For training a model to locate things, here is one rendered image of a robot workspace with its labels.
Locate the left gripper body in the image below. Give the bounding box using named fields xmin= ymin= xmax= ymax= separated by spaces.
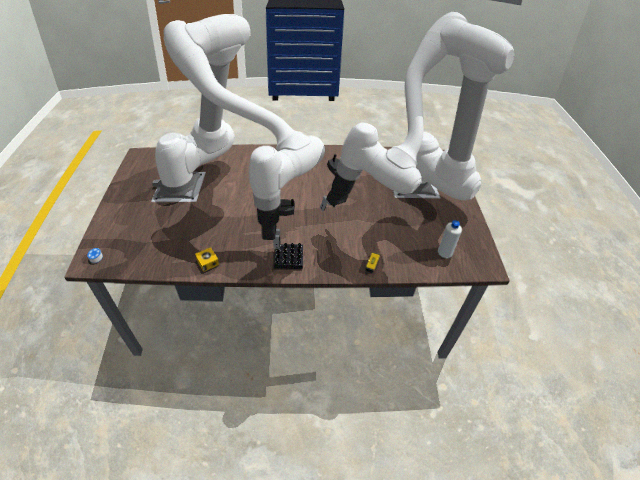
xmin=326 ymin=154 xmax=362 ymax=206

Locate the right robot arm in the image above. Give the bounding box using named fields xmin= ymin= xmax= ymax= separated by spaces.
xmin=152 ymin=14 xmax=325 ymax=199

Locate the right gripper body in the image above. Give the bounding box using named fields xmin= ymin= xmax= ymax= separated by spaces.
xmin=253 ymin=190 xmax=295 ymax=240

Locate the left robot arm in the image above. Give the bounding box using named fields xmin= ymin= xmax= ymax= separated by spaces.
xmin=340 ymin=12 xmax=514 ymax=200

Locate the white bottle with blue cap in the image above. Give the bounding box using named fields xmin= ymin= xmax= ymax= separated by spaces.
xmin=438 ymin=220 xmax=462 ymax=258

